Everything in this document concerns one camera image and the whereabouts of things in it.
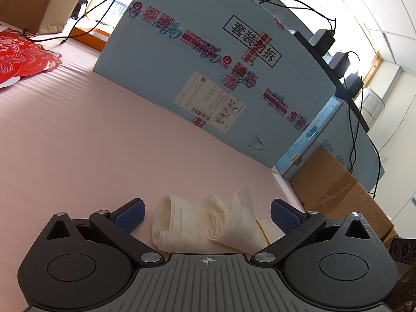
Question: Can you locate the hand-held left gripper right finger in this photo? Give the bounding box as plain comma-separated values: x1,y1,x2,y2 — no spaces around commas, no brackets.
254,198,371,264

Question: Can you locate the black looping cable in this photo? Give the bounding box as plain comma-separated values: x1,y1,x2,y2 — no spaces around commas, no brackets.
253,0,337,34

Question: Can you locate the large light blue cardboard box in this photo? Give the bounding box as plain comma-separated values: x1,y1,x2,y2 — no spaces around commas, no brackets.
93,0,337,170

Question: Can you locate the black table cable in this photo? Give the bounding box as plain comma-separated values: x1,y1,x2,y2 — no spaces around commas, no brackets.
23,0,151,47

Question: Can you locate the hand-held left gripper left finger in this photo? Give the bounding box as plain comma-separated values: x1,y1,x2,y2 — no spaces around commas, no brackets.
48,198,165,264

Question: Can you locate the white air conditioner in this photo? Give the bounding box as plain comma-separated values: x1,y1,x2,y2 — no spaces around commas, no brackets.
356,88,386,134

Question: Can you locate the narrow light blue cardboard box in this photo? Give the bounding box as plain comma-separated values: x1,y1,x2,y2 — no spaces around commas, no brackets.
276,94,386,192

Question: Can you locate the black hanging cable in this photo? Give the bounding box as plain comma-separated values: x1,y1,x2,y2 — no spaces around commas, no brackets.
348,81,381,199

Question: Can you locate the taped brown cardboard box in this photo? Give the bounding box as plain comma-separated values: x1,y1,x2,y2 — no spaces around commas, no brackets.
0,0,95,35

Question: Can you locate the white cloth towel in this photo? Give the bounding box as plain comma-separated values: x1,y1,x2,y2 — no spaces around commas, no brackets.
151,182,287,255

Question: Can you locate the red paper cutting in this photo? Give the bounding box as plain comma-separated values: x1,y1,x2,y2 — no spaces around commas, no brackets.
0,31,62,88

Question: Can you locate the orange box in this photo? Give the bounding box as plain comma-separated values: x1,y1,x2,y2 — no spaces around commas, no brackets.
70,26,109,52

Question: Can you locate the yellow rubber band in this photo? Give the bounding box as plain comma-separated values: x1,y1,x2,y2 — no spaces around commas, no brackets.
256,220,270,246

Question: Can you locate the dark grey device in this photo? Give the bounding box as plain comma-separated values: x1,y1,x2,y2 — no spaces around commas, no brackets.
388,237,416,265

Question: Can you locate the open brown cardboard box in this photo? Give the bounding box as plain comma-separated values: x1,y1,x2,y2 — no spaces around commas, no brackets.
290,146,400,248

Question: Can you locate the black power adapter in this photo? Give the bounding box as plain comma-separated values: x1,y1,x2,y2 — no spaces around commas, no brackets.
344,71,364,100
328,51,352,78
309,29,335,54

